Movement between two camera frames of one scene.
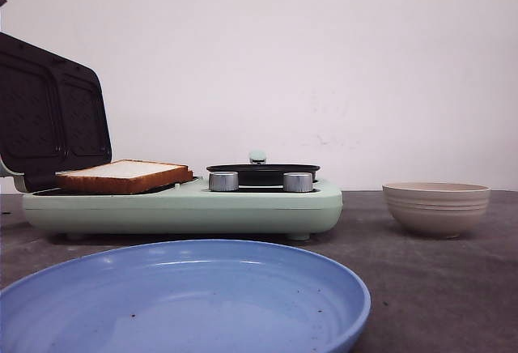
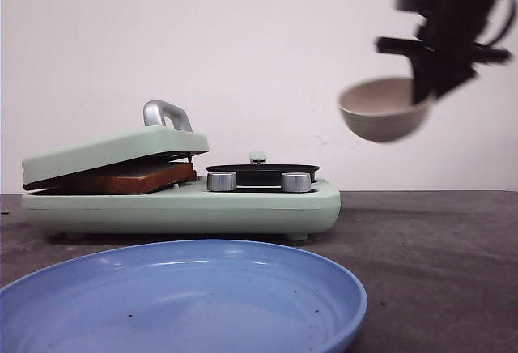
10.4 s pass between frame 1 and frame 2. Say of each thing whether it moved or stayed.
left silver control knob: stayed
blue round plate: stayed
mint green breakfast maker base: stayed
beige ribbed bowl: moved
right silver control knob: stayed
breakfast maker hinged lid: moved
